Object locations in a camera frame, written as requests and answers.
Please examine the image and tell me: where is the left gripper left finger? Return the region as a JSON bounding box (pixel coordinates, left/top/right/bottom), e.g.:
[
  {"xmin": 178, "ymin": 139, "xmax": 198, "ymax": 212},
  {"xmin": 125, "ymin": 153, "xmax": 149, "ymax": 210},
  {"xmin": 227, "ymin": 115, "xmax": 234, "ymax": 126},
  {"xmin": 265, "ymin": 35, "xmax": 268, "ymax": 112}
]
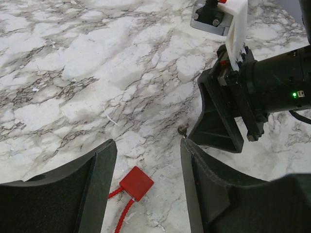
[{"xmin": 0, "ymin": 139, "xmax": 117, "ymax": 233}]

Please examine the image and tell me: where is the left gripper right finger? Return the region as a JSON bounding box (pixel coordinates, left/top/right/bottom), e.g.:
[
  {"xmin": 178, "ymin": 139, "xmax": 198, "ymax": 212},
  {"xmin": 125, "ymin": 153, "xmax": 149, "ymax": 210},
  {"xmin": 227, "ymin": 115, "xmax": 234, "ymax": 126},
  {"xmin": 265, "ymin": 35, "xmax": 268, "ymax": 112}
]
[{"xmin": 180, "ymin": 139, "xmax": 311, "ymax": 233}]

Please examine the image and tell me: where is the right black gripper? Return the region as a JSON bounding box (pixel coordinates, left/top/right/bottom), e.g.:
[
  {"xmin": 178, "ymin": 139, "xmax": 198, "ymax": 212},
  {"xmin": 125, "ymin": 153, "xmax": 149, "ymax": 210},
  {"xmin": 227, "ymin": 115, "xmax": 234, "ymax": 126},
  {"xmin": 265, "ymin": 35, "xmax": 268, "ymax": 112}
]
[{"xmin": 189, "ymin": 46, "xmax": 311, "ymax": 153}]

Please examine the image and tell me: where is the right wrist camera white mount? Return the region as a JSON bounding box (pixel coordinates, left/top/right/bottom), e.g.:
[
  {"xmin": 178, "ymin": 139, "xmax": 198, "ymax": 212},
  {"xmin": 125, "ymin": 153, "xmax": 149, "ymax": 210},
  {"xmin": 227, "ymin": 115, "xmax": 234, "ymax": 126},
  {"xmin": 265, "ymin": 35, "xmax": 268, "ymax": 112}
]
[{"xmin": 189, "ymin": 0, "xmax": 249, "ymax": 72}]

